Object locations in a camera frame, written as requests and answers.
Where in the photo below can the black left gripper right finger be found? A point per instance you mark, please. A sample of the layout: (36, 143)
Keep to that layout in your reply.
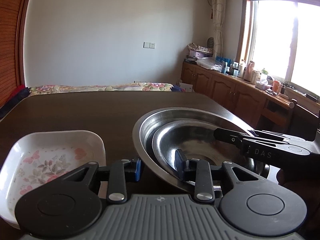
(247, 201)

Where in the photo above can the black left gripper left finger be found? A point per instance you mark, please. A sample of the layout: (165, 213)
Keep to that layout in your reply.
(69, 205)

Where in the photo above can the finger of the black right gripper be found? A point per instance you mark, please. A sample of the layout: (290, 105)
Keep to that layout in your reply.
(274, 136)
(230, 136)

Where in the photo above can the floral tray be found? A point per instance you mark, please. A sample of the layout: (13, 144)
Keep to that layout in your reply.
(41, 157)

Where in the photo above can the large steel bowl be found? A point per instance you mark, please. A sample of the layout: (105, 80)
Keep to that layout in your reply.
(148, 124)

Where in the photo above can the wooden side cabinet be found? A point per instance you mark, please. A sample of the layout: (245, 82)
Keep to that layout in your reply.
(254, 106)

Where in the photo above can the pink bottle on counter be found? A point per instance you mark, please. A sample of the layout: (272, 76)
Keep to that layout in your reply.
(249, 71)

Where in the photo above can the stack of books and boxes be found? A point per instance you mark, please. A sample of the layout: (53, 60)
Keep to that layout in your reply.
(196, 52)

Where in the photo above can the floral bed quilt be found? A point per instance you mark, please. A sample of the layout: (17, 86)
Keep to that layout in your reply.
(136, 86)

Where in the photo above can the dark blue blanket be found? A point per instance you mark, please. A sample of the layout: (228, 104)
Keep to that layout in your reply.
(8, 106)

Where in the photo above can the red folded cloth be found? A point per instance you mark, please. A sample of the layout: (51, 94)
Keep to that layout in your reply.
(8, 95)

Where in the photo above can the patterned beige curtain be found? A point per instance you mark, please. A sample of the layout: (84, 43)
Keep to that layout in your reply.
(218, 10)

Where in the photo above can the white wall switch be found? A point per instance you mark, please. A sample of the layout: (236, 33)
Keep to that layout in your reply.
(149, 45)

